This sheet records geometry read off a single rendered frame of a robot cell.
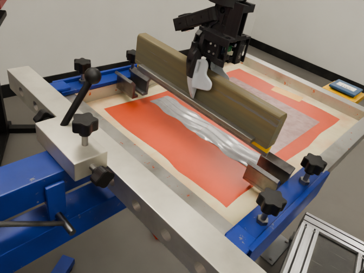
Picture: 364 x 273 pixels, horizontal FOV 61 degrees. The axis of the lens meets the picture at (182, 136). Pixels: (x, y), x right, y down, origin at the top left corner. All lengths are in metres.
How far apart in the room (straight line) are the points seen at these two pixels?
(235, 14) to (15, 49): 2.27
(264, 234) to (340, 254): 1.26
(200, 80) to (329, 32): 3.87
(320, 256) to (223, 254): 1.28
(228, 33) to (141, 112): 0.34
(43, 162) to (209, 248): 0.29
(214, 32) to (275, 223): 0.35
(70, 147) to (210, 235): 0.25
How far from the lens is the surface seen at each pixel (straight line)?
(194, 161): 0.69
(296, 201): 0.61
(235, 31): 0.59
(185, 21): 0.66
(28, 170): 0.53
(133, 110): 0.83
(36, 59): 2.80
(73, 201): 0.63
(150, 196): 0.48
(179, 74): 0.70
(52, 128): 0.55
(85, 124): 0.47
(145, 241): 1.71
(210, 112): 0.65
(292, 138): 0.89
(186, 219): 0.46
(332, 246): 1.78
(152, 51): 0.76
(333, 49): 4.45
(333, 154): 0.83
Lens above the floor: 1.39
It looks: 35 degrees down
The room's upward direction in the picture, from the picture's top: 12 degrees clockwise
